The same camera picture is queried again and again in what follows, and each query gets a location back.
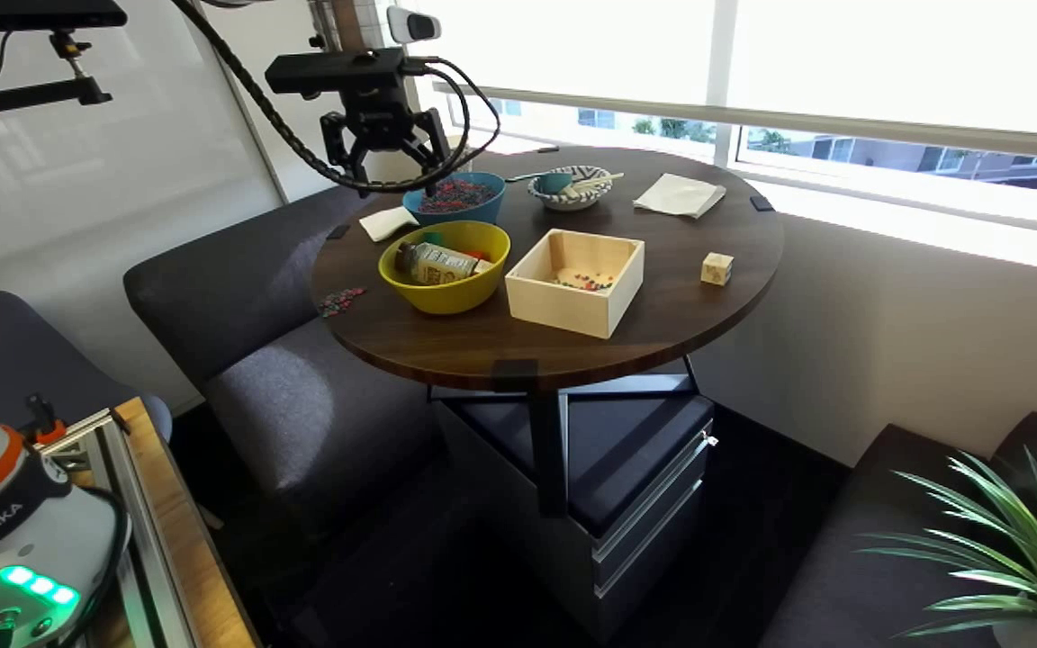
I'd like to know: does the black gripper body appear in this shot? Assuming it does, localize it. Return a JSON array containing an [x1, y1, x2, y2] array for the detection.
[[343, 89, 424, 155]]

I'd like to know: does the white square paper napkin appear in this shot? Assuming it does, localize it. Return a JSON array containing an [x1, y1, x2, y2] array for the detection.
[[355, 201, 420, 247]]

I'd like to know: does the small patterned bowl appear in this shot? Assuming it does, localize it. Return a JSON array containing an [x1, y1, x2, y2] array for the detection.
[[526, 163, 619, 215]]

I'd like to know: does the yellow bowl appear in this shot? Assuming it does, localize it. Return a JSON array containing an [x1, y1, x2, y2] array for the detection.
[[374, 215, 515, 320]]

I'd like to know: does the square wooden box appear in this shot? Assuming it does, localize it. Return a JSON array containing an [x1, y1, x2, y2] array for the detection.
[[500, 223, 648, 344]]

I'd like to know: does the white folded napkin stack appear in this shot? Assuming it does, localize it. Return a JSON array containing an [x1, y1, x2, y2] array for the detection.
[[630, 171, 731, 223]]

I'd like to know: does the dark grey sofa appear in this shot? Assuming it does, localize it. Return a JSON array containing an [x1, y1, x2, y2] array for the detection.
[[119, 183, 512, 648]]

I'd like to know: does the round dark wooden table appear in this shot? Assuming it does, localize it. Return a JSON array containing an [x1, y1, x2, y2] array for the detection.
[[305, 146, 790, 393]]

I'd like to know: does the small wooden cube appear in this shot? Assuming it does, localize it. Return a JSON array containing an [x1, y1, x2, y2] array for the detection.
[[700, 248, 737, 293]]

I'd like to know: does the grey drawer cabinet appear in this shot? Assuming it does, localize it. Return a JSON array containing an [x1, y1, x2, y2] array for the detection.
[[427, 369, 721, 645]]

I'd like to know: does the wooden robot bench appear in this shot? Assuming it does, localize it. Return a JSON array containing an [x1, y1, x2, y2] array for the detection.
[[108, 393, 260, 648]]

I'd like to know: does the dark low seat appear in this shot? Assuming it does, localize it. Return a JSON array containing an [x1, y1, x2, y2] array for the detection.
[[756, 411, 1037, 648]]

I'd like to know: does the green potted plant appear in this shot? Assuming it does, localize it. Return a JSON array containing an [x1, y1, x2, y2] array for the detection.
[[863, 448, 1037, 648]]

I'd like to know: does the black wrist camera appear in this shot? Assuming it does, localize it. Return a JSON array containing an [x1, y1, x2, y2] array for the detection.
[[263, 46, 418, 103]]

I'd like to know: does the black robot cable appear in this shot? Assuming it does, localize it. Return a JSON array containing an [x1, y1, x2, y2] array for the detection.
[[169, 0, 505, 201]]

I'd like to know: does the black external camera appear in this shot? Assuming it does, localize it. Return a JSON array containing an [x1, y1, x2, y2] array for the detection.
[[0, 0, 132, 34]]

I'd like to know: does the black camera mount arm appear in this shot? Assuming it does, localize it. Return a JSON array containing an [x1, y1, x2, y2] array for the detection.
[[0, 31, 115, 127]]

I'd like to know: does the grey window rail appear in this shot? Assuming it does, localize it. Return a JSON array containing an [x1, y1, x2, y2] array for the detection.
[[468, 85, 1037, 166]]

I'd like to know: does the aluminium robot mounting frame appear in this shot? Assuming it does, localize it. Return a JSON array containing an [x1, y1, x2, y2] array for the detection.
[[35, 411, 206, 648]]

